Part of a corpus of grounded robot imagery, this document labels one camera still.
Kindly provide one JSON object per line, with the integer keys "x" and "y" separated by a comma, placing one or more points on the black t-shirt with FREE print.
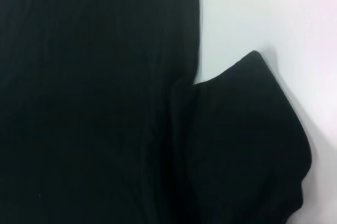
{"x": 105, "y": 116}

